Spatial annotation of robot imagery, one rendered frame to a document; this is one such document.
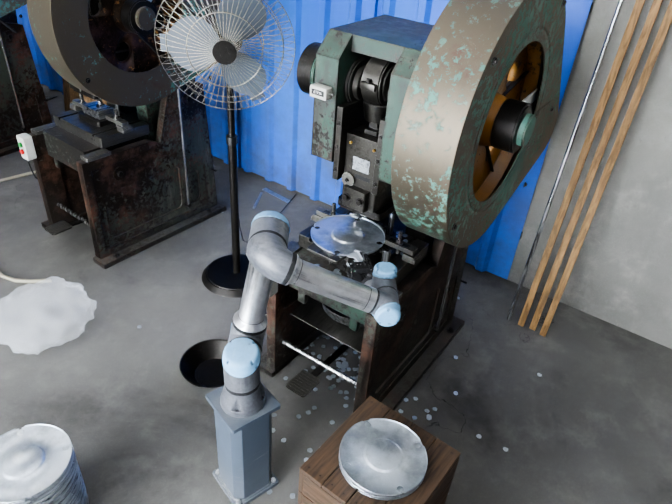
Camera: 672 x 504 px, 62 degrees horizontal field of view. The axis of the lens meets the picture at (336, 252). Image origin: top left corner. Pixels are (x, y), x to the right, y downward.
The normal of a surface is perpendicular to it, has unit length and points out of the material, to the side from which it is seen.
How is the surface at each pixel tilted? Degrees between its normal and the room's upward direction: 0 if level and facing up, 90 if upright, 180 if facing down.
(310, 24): 90
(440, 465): 0
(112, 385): 0
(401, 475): 0
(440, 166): 92
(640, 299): 90
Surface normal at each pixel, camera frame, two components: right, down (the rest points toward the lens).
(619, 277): -0.58, 0.43
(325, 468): 0.07, -0.82
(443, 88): -0.49, 0.04
